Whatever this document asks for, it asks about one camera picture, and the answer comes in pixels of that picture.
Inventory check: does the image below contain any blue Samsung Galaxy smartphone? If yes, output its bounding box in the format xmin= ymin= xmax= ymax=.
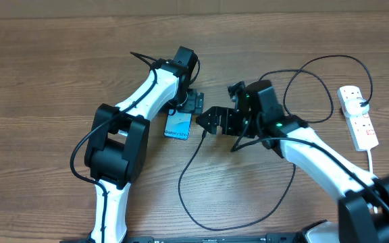
xmin=163 ymin=112 xmax=192 ymax=140

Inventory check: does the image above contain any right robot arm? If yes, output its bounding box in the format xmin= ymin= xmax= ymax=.
xmin=196 ymin=80 xmax=389 ymax=243

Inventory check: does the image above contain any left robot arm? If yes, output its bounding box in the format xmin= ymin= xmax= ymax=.
xmin=84 ymin=47 xmax=203 ymax=242

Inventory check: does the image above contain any white power strip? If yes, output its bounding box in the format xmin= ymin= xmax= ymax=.
xmin=337 ymin=86 xmax=379 ymax=151

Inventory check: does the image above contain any cardboard back panel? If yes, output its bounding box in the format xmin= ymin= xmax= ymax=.
xmin=0 ymin=0 xmax=389 ymax=19

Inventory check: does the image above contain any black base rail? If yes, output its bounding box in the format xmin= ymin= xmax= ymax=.
xmin=122 ymin=232 xmax=307 ymax=243

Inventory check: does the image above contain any white power strip cord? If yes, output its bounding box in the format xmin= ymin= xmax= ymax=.
xmin=366 ymin=149 xmax=380 ymax=215

